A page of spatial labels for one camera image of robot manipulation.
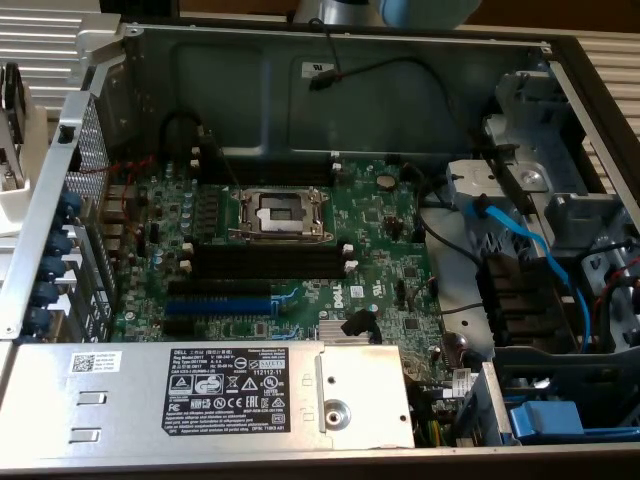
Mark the black plastic bracket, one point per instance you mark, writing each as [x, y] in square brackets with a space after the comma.
[520, 300]

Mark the silver rear port block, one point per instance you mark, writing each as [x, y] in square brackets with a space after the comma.
[114, 192]
[112, 243]
[113, 215]

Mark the round coin battery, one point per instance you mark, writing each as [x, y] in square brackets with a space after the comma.
[385, 181]

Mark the silver CPU socket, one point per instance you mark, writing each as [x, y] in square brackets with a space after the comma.
[280, 210]

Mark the blue plastic latch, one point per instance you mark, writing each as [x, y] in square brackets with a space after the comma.
[545, 420]

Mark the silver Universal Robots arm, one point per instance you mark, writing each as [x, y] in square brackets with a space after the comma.
[425, 12]

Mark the thin steel locking lever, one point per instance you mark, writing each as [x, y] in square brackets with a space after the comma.
[226, 161]

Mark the silver metal bracket part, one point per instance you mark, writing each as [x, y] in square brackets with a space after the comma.
[9, 172]

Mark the black plastic bar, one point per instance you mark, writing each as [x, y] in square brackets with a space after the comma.
[510, 175]

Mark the short black expansion slot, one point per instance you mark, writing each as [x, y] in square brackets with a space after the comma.
[178, 327]

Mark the white parts rack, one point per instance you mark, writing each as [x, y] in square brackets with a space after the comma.
[30, 200]

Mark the white case sticker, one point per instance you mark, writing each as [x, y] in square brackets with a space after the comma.
[317, 69]

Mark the silver power supply unit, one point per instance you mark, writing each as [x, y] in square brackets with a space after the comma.
[125, 415]

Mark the long black expansion slot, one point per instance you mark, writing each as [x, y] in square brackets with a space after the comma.
[220, 288]

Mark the silver disk bay cage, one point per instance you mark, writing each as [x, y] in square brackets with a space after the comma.
[540, 135]

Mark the small silver drive bracket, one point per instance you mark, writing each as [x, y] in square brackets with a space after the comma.
[475, 180]

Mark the black regulatory label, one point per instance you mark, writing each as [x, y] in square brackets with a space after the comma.
[225, 390]

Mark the black RAM slot white latches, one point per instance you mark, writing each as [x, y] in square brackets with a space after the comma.
[270, 274]
[265, 171]
[265, 154]
[270, 256]

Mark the blue slot cover clip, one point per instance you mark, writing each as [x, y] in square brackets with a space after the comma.
[37, 318]
[69, 206]
[45, 293]
[52, 267]
[62, 241]

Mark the white barcode sticker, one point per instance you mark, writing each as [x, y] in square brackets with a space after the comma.
[95, 362]

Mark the green Dell motherboard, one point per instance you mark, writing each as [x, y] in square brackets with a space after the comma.
[380, 235]

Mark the open silver PC case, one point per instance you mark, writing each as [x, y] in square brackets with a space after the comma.
[375, 115]

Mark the copper-toned locking lever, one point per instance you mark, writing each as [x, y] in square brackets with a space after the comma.
[247, 235]

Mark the silver chipset heatsink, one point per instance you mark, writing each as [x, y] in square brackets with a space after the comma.
[332, 334]

